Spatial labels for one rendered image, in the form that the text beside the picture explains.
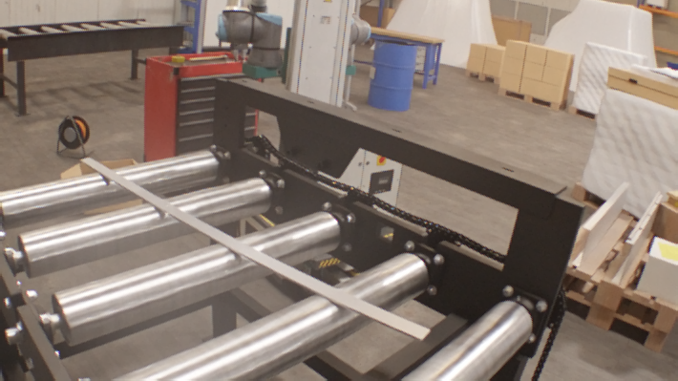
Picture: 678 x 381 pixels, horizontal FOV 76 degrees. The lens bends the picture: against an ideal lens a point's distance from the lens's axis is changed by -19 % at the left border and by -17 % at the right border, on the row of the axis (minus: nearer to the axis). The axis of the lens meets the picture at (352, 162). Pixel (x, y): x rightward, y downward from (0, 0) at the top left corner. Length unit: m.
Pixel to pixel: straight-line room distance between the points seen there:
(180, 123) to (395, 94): 3.96
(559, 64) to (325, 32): 7.06
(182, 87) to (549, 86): 7.22
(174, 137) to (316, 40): 1.27
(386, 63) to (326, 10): 4.15
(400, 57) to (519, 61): 3.37
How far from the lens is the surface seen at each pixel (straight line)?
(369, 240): 1.47
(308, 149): 1.56
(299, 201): 1.64
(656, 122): 4.37
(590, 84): 9.43
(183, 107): 3.46
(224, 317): 2.23
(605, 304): 2.94
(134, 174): 1.70
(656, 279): 2.88
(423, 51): 8.92
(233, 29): 2.68
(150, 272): 1.15
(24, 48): 6.07
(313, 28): 2.70
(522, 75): 9.62
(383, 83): 6.87
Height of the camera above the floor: 1.52
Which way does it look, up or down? 19 degrees down
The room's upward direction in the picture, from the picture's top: 7 degrees clockwise
